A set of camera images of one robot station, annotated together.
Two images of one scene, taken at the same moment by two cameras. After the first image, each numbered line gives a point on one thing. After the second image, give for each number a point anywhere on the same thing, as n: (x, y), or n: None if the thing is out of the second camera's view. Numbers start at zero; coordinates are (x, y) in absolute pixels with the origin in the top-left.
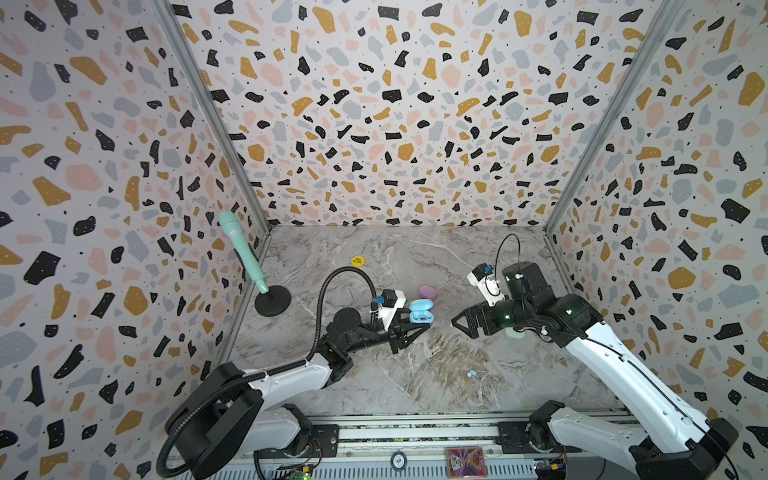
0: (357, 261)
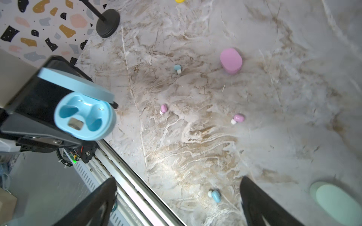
0: (180, 1)
